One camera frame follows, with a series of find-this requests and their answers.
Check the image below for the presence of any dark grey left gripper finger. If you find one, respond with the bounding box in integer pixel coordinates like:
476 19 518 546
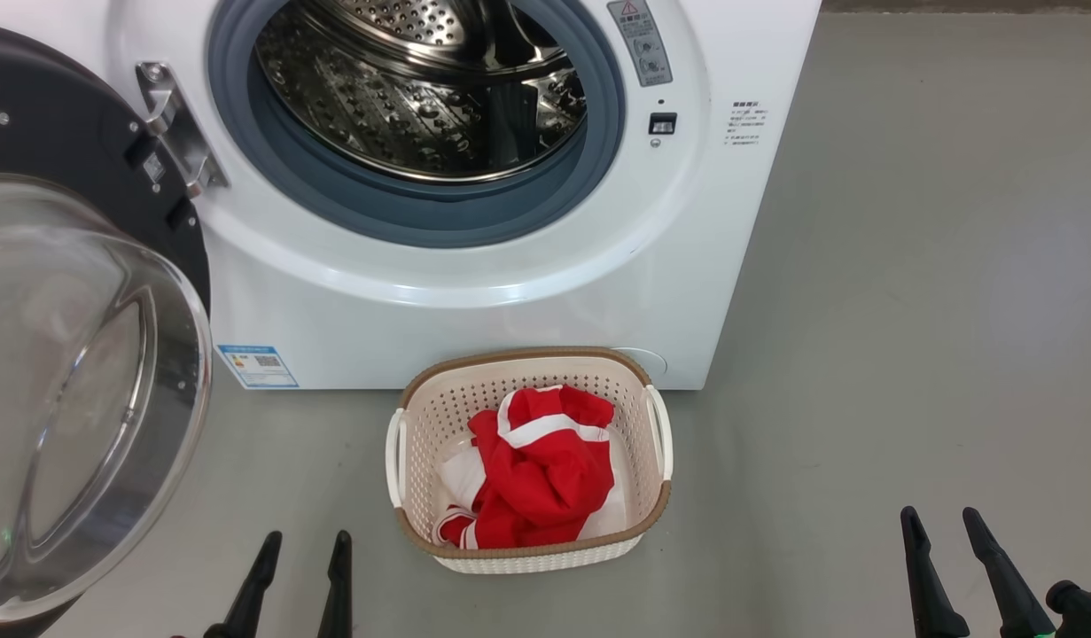
204 531 283 638
317 530 353 638

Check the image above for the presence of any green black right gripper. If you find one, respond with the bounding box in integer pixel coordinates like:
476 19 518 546
900 506 1091 638

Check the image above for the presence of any red and white garment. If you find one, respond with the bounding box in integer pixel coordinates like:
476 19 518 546
432 385 630 550

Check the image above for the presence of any black glass washing machine door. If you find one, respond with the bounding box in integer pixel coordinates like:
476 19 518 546
0 22 214 638

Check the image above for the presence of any cream perforated basket brown rim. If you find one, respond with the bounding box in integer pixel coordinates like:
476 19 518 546
386 346 674 575

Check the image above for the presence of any white front-load washing machine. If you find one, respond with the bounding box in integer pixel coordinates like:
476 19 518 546
0 0 822 391

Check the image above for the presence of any metal door hinge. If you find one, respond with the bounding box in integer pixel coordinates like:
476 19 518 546
136 62 230 198

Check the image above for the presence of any blue energy label sticker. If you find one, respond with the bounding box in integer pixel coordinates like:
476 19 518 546
215 345 300 390

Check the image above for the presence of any round white filter cover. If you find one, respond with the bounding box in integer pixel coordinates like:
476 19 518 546
612 347 668 377

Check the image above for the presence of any grey warning label sticker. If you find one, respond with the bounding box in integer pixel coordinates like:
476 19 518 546
607 0 674 88

